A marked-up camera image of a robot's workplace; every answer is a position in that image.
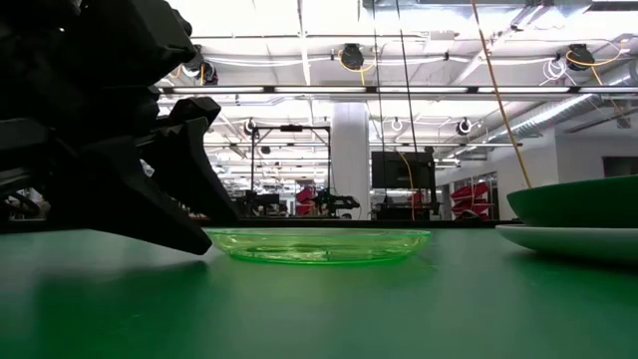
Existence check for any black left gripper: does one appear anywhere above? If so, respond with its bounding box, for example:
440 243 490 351
0 0 198 193

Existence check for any dark green plastic plate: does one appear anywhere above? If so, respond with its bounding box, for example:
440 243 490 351
505 174 638 228

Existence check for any large clear green plate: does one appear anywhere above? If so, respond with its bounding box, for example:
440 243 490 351
202 226 433 266

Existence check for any white building column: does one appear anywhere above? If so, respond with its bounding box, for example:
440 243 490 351
331 102 371 220

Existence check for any black hanging monitor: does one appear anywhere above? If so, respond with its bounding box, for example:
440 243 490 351
371 151 437 189

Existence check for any red storage bins rack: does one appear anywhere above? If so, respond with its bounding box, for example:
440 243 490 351
450 181 494 219

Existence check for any large white plastic plate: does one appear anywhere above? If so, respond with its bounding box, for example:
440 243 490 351
494 222 638 264

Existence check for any black ceiling cable reel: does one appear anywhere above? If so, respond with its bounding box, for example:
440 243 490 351
340 43 366 72
181 47 219 86
565 43 597 72

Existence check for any black tall frame rig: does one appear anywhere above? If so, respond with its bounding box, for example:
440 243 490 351
250 124 332 205

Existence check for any thin black hanging cable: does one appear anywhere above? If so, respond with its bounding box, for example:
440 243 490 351
396 0 419 153

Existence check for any yellow hanging cable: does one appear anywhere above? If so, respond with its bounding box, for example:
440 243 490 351
470 0 533 189

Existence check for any silver ventilation duct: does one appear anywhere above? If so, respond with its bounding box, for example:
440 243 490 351
485 62 638 146

